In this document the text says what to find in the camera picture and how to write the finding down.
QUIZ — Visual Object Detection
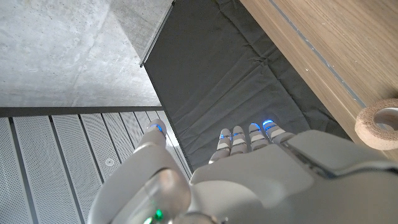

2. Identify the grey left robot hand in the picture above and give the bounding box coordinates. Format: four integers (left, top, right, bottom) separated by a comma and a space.
87, 118, 398, 224

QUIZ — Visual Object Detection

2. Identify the tan tape roll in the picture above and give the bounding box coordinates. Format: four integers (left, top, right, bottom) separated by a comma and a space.
354, 98, 398, 151

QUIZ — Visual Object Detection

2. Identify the black fabric backdrop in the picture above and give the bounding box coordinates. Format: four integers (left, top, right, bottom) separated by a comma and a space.
144, 0, 352, 172

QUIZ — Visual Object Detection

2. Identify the wooden table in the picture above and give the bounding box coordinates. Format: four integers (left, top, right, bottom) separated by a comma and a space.
268, 0, 367, 109

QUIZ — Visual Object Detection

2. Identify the metal backdrop top rail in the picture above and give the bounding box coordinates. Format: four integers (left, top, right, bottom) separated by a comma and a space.
139, 0, 175, 68

